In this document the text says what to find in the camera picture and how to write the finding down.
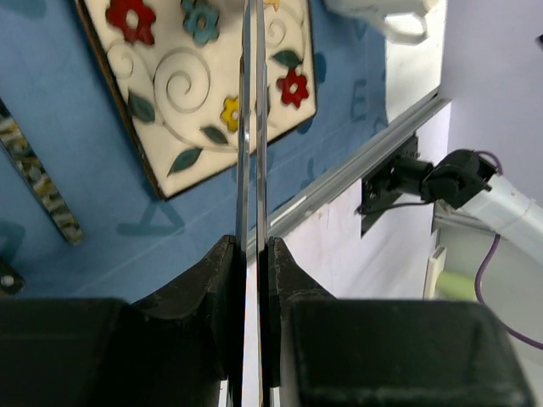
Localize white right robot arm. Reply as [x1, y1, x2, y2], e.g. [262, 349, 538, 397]
[391, 149, 542, 262]

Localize patterned handle spoon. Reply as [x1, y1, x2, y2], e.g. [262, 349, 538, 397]
[1, 101, 84, 245]

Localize square floral plate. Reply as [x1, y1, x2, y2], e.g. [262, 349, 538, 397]
[76, 1, 317, 199]

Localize white ceramic mug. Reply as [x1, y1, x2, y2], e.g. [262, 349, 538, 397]
[324, 0, 442, 45]

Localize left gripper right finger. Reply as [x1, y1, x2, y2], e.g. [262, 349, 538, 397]
[258, 237, 535, 406]

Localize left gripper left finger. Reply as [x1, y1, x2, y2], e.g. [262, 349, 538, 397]
[1, 235, 235, 406]

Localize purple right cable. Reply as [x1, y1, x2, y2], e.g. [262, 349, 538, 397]
[473, 150, 543, 351]

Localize metal tongs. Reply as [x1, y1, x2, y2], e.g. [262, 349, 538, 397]
[235, 1, 275, 406]

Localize blue letter placemat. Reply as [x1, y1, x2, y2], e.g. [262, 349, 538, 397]
[1, 1, 387, 302]

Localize aluminium table frame rail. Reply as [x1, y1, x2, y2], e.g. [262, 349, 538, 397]
[269, 86, 448, 237]

